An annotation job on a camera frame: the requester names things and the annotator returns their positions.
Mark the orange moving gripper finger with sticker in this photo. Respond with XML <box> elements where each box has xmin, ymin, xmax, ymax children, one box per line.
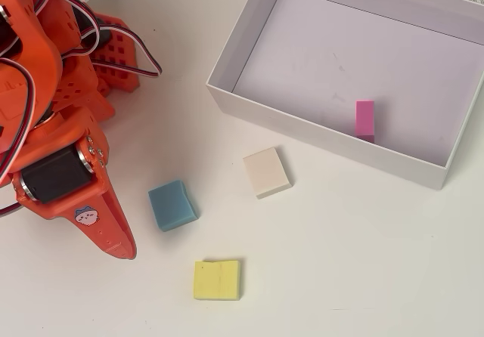
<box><xmin>12</xmin><ymin>131</ymin><xmax>137</xmax><ymax>261</ymax></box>

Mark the cream foam cuboid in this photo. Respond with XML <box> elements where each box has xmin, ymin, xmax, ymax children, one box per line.
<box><xmin>242</xmin><ymin>146</ymin><xmax>294</xmax><ymax>200</ymax></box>

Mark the yellow foam cuboid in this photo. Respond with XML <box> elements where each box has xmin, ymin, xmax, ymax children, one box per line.
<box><xmin>193</xmin><ymin>259</ymin><xmax>242</xmax><ymax>301</ymax></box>

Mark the orange robot base with holes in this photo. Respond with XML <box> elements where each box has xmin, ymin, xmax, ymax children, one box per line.
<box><xmin>90</xmin><ymin>11</ymin><xmax>140</xmax><ymax>92</ymax></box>

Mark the blue foam cuboid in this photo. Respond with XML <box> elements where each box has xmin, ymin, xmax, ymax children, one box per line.
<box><xmin>147</xmin><ymin>179</ymin><xmax>199</xmax><ymax>233</ymax></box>

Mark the orange gripper body black servo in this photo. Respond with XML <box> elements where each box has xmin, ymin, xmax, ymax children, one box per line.
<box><xmin>11</xmin><ymin>105</ymin><xmax>102</xmax><ymax>205</ymax></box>

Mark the red white black servo cable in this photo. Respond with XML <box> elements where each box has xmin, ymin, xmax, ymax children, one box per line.
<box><xmin>22</xmin><ymin>0</ymin><xmax>102</xmax><ymax>57</ymax></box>
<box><xmin>0</xmin><ymin>59</ymin><xmax>38</xmax><ymax>219</ymax></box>
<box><xmin>90</xmin><ymin>26</ymin><xmax>163</xmax><ymax>79</ymax></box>

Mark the pink foam cuboid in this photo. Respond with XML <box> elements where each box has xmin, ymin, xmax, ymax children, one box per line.
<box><xmin>354</xmin><ymin>100</ymin><xmax>376</xmax><ymax>144</ymax></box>

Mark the cartoon face sticker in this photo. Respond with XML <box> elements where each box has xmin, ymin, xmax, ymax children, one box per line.
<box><xmin>74</xmin><ymin>207</ymin><xmax>100</xmax><ymax>226</ymax></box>

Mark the white cardboard box bin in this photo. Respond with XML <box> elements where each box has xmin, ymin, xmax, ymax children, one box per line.
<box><xmin>205</xmin><ymin>0</ymin><xmax>484</xmax><ymax>193</ymax></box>

